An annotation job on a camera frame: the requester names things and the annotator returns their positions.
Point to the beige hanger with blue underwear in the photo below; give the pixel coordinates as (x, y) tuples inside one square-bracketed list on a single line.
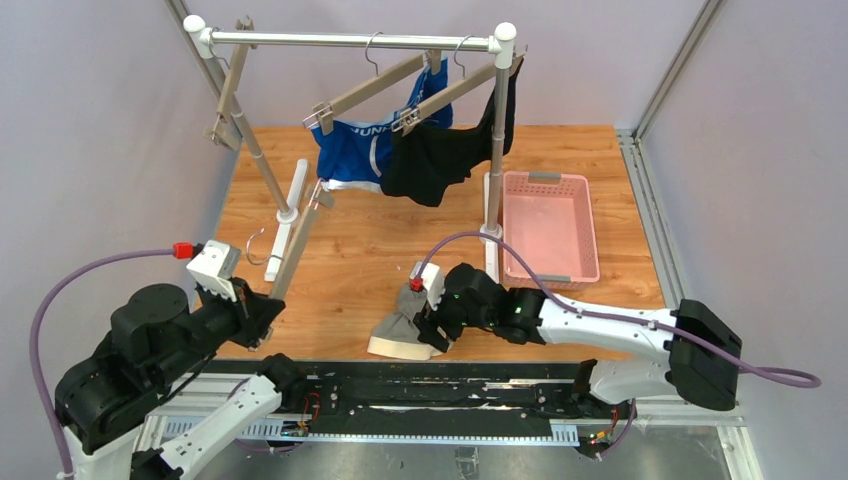
[(324, 114)]

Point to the beige hanger with black underwear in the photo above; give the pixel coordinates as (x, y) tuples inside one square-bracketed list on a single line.
[(499, 70)]

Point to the pink plastic basket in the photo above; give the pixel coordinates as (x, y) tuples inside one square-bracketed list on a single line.
[(547, 218)]

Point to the black underwear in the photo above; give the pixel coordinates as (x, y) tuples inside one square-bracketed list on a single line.
[(429, 159)]

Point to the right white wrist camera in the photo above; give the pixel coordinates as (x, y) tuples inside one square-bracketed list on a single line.
[(432, 280)]

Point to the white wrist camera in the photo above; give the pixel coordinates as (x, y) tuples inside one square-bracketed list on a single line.
[(432, 280), (211, 265)]

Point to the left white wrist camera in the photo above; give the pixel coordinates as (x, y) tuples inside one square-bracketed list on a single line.
[(211, 265)]

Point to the grey underwear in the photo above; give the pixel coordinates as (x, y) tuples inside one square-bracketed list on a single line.
[(396, 336)]

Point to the blue underwear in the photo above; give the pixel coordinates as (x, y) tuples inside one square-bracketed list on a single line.
[(356, 154)]

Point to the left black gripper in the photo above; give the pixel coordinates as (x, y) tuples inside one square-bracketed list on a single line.
[(255, 316)]

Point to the empty beige hanger far left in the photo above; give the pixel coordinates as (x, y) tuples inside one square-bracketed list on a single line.
[(222, 132)]

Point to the white silver clothes rack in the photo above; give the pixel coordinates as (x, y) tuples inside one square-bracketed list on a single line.
[(214, 47)]

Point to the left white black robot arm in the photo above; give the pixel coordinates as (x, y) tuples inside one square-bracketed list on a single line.
[(102, 402)]

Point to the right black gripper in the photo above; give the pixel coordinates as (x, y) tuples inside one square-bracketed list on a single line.
[(436, 318)]

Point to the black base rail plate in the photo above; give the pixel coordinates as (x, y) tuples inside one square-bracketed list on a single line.
[(443, 399)]

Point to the beige clip hanger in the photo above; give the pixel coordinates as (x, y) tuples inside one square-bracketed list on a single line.
[(319, 198)]

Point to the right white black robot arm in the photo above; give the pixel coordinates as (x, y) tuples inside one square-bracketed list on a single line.
[(688, 350)]

